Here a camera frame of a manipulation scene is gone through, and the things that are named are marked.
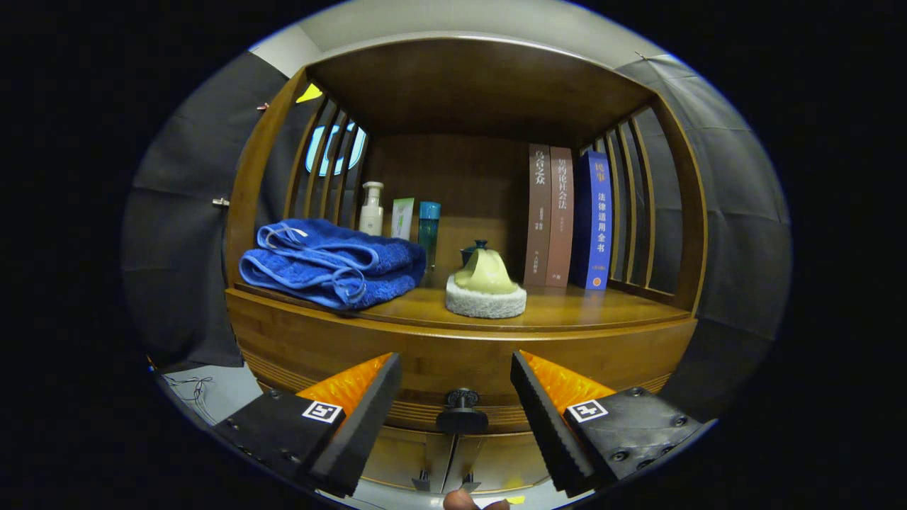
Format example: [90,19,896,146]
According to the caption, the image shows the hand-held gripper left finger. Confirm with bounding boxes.
[213,352,403,499]

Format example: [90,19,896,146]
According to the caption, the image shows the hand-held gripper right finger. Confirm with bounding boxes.
[510,350,706,497]

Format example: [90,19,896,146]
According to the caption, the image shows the wooden drawer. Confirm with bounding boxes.
[225,287,699,434]

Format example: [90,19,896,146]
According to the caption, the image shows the green scrub pad with handle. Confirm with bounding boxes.
[445,248,528,319]

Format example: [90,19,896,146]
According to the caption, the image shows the wooden countertop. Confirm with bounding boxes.
[234,280,692,334]

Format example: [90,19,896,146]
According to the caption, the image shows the wooden cabinet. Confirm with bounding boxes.
[223,35,709,497]

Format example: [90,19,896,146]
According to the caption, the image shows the folded blue towel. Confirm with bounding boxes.
[239,218,427,311]

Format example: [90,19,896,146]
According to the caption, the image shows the dark blue lidded teacup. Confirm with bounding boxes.
[460,239,497,268]

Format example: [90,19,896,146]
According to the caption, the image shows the teal bottle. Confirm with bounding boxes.
[417,201,441,273]

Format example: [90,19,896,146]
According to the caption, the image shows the green and white tube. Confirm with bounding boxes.
[391,198,415,242]

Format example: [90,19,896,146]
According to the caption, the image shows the white pump bottle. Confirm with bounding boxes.
[359,181,385,237]

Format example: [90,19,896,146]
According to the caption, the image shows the blue book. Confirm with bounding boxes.
[571,150,612,291]

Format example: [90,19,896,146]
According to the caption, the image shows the dark brown book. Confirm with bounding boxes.
[524,144,552,288]

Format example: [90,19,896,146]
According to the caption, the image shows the reddish brown book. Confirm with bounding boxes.
[546,147,575,288]

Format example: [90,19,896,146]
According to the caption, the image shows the black backdrop cloth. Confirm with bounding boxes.
[120,50,791,422]

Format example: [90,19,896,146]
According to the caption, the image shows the thin tangled floor cables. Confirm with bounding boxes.
[162,374,217,426]

